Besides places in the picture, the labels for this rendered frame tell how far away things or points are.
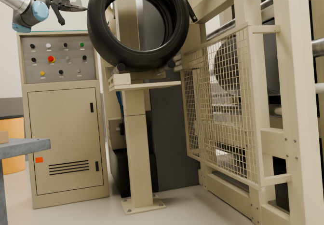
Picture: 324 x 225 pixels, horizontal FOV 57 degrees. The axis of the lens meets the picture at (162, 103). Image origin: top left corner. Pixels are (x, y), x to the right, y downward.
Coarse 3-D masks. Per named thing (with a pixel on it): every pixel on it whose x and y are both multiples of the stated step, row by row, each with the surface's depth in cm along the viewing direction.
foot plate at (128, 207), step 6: (156, 198) 210; (126, 204) 204; (132, 204) 203; (156, 204) 199; (162, 204) 198; (126, 210) 193; (132, 210) 192; (138, 210) 191; (144, 210) 190; (150, 210) 191
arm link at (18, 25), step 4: (16, 12) 150; (16, 16) 148; (20, 16) 146; (16, 20) 148; (20, 20) 147; (12, 24) 150; (16, 24) 148; (20, 24) 149; (24, 24) 148; (16, 28) 150; (20, 28) 150; (24, 28) 150; (28, 28) 151; (24, 32) 155; (28, 32) 155
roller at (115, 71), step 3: (120, 63) 157; (117, 66) 156; (120, 66) 157; (123, 66) 157; (114, 69) 169; (117, 69) 157; (120, 69) 157; (123, 69) 157; (111, 72) 186; (114, 72) 173; (117, 72) 166; (120, 72) 164
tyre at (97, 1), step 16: (96, 0) 154; (112, 0) 183; (160, 0) 190; (176, 0) 164; (96, 16) 154; (176, 16) 187; (96, 32) 156; (176, 32) 164; (96, 48) 169; (112, 48) 156; (128, 48) 157; (160, 48) 162; (176, 48) 166; (112, 64) 175; (128, 64) 161; (144, 64) 162; (160, 64) 167
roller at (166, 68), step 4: (172, 60) 164; (164, 64) 170; (168, 64) 163; (172, 64) 164; (156, 68) 190; (160, 68) 179; (164, 68) 171; (168, 68) 166; (172, 68) 165; (156, 72) 192; (160, 72) 187
